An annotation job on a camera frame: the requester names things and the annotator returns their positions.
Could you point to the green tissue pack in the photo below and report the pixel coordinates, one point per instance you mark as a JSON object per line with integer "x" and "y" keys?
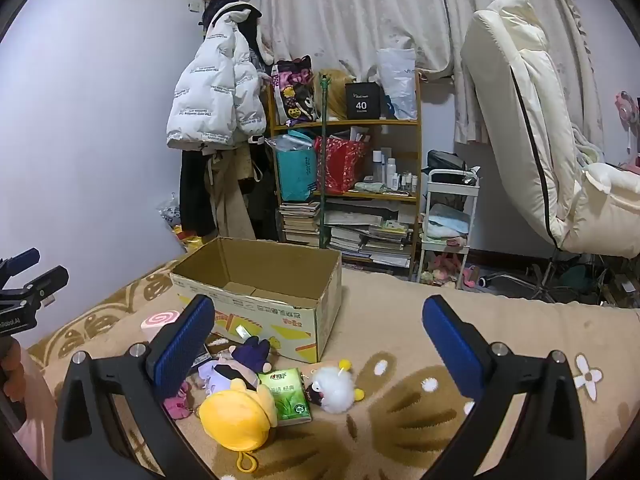
{"x": 287, "y": 397}

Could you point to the wooden bookshelf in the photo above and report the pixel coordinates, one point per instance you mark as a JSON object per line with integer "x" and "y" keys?
{"x": 360, "y": 123}

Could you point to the yellow bag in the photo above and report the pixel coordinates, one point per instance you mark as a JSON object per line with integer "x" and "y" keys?
{"x": 190, "y": 241}

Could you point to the dark tissue pack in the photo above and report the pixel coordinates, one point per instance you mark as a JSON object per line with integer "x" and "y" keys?
{"x": 202, "y": 353}

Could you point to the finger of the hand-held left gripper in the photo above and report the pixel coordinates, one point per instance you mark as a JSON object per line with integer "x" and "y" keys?
{"x": 50, "y": 280}
{"x": 22, "y": 260}

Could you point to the dark cloth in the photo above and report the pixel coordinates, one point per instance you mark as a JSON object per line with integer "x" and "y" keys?
{"x": 222, "y": 2}

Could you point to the white trolley cart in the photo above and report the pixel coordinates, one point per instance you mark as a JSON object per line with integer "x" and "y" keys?
{"x": 472, "y": 210}

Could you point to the yellow plush toy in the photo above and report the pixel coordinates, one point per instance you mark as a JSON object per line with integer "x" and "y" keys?
{"x": 235, "y": 420}

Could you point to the blonde wig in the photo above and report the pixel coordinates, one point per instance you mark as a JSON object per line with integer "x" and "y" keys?
{"x": 335, "y": 95}

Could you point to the cream curtain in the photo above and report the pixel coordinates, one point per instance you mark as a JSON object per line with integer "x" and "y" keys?
{"x": 350, "y": 10}

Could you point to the purple plush doll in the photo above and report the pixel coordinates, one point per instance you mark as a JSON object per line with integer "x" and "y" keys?
{"x": 250, "y": 355}

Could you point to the beige printed blanket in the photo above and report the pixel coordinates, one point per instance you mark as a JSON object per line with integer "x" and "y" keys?
{"x": 400, "y": 320}

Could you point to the pink black printed bag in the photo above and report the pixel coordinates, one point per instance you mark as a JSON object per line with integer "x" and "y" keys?
{"x": 295, "y": 92}

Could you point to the white puffer jacket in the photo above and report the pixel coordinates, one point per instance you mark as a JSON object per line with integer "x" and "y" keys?
{"x": 210, "y": 90}

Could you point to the beige hanging garment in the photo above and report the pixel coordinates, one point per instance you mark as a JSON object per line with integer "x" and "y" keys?
{"x": 230, "y": 200}

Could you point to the red bag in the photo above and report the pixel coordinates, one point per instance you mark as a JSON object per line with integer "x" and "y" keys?
{"x": 342, "y": 165}

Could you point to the teal bag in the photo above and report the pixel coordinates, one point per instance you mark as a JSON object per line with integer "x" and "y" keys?
{"x": 295, "y": 170}

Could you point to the pink swirl plush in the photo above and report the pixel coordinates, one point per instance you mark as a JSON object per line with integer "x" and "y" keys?
{"x": 160, "y": 320}

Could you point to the white mattress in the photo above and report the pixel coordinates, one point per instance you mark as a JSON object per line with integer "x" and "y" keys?
{"x": 525, "y": 135}

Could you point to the pink slipper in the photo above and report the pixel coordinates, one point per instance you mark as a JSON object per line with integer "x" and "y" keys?
{"x": 470, "y": 278}

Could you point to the black hanging garment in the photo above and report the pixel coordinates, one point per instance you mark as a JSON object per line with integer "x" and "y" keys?
{"x": 192, "y": 195}

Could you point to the pink fan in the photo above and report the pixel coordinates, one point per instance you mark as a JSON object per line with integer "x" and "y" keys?
{"x": 627, "y": 107}

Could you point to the pink toys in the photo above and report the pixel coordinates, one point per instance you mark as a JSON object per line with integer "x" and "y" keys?
{"x": 442, "y": 267}

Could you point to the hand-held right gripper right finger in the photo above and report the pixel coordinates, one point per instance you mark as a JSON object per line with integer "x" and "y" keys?
{"x": 450, "y": 345}

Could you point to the small pink plush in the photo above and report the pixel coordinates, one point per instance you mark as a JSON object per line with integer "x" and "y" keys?
{"x": 177, "y": 405}

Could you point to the stack of books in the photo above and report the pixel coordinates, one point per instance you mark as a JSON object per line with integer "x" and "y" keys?
{"x": 300, "y": 222}

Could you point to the person's left forearm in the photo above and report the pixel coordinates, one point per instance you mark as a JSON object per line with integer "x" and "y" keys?
{"x": 35, "y": 430}

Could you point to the white fluffy sheep plush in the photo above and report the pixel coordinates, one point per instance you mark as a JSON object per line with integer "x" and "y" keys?
{"x": 332, "y": 387}

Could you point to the folded light blue cloth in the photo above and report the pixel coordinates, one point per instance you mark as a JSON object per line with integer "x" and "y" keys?
{"x": 445, "y": 222}

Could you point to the cardboard box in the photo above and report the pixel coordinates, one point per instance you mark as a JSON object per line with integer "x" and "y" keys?
{"x": 280, "y": 270}

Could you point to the pile of books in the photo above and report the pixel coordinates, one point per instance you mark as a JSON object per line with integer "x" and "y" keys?
{"x": 370, "y": 240}

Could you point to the person's left hand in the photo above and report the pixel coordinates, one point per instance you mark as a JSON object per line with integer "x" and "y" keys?
{"x": 12, "y": 375}

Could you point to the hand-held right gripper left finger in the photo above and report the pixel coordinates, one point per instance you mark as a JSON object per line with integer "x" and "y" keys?
{"x": 185, "y": 345}

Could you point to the green pole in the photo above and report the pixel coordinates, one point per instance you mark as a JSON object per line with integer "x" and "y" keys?
{"x": 324, "y": 160}

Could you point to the white printed plastic bag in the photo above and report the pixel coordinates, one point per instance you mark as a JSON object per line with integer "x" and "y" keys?
{"x": 169, "y": 212}

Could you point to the black box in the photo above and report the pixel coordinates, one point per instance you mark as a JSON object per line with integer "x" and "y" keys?
{"x": 362, "y": 102}

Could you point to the row of cosmetic bottles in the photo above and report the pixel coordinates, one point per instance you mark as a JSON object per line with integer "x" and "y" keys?
{"x": 392, "y": 170}

